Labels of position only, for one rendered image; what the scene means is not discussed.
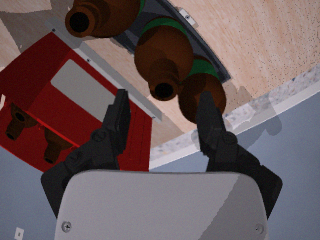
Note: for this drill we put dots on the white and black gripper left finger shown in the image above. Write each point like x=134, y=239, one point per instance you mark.
x=110, y=138

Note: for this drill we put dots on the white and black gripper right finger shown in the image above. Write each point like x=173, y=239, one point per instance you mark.
x=215, y=140

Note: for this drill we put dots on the dark grey tray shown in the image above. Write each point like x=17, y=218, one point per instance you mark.
x=156, y=8

